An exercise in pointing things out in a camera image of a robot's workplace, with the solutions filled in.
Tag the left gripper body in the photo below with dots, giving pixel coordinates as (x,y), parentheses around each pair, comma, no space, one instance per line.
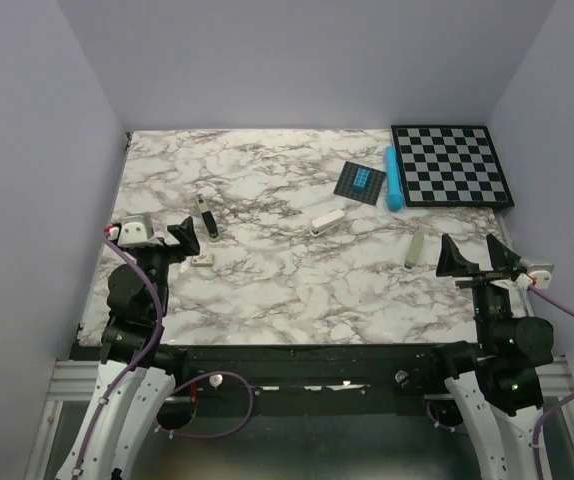
(158,259)

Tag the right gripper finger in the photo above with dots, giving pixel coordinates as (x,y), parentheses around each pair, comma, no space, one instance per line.
(502,258)
(451,262)

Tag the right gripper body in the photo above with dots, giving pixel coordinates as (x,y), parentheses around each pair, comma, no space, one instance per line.
(491,301)

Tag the black metal stapler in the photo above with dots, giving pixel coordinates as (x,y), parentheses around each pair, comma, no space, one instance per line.
(208,218)

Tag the staple box sleeve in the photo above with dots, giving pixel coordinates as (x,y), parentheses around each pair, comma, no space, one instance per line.
(203,260)

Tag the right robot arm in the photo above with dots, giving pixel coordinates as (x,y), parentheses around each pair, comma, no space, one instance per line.
(494,382)

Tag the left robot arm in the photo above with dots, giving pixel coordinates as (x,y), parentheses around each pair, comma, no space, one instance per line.
(136,373)

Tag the white stapler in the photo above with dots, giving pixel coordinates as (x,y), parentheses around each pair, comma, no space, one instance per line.
(324,223)

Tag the blue toy microphone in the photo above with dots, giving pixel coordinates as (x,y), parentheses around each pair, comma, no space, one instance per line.
(394,197)

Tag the black white chessboard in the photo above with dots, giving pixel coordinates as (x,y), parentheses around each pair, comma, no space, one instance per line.
(450,166)

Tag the blue lego brick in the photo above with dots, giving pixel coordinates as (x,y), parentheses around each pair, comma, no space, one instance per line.
(361,179)

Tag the dark grey lego baseplate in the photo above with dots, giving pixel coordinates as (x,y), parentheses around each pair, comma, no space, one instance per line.
(368,196)

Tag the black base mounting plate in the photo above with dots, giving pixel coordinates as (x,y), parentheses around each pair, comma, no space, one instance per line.
(310,380)

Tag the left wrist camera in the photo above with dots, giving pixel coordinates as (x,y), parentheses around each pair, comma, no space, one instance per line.
(136,230)

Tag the aluminium rail frame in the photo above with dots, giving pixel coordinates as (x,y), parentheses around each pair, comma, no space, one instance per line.
(74,381)

